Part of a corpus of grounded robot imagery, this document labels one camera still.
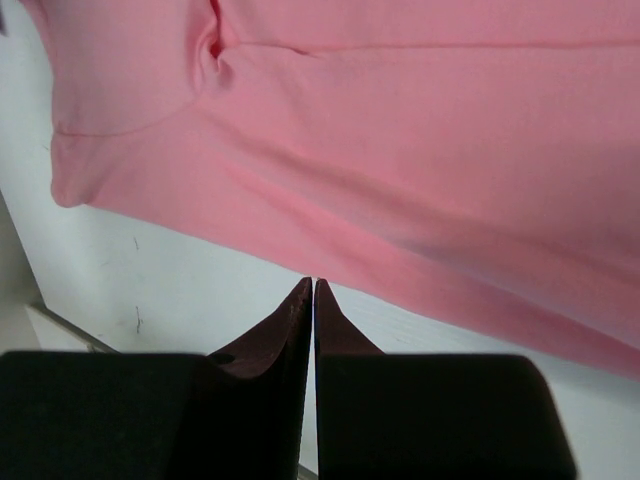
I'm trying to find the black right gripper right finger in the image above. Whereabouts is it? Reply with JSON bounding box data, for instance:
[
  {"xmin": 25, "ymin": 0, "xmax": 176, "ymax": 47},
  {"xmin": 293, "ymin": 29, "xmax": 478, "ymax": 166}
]
[{"xmin": 314, "ymin": 280, "xmax": 575, "ymax": 479}]

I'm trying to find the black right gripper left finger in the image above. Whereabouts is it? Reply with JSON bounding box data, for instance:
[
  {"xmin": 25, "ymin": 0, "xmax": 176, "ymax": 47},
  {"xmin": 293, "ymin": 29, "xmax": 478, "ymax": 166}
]
[{"xmin": 1, "ymin": 278, "xmax": 312, "ymax": 479}]

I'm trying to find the light pink t shirt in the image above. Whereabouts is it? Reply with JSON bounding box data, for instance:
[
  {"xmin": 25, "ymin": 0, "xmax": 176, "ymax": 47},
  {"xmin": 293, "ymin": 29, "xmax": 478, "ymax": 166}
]
[{"xmin": 25, "ymin": 1, "xmax": 639, "ymax": 378}]

